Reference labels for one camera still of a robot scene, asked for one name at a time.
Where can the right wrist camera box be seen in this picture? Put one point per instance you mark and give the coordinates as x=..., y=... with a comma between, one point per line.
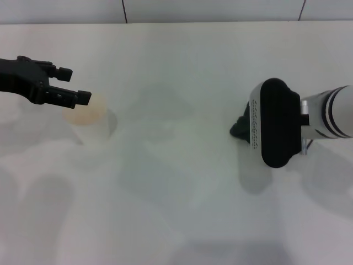
x=278, y=124

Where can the dark blue rag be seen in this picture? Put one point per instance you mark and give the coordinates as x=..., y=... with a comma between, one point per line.
x=240, y=129

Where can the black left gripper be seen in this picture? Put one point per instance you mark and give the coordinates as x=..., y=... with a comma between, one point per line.
x=22, y=78

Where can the white paper cup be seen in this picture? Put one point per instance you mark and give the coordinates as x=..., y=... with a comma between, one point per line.
x=91, y=127

